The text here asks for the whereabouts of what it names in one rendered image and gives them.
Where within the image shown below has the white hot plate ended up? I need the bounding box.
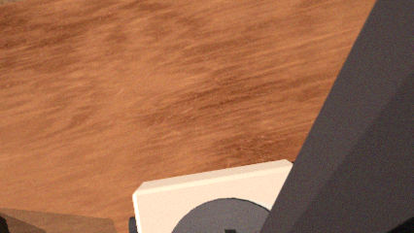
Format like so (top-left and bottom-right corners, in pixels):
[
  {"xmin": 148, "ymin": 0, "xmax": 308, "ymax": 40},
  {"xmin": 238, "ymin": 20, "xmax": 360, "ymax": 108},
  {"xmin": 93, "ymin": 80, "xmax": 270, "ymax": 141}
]
[{"xmin": 128, "ymin": 159, "xmax": 293, "ymax": 233}]

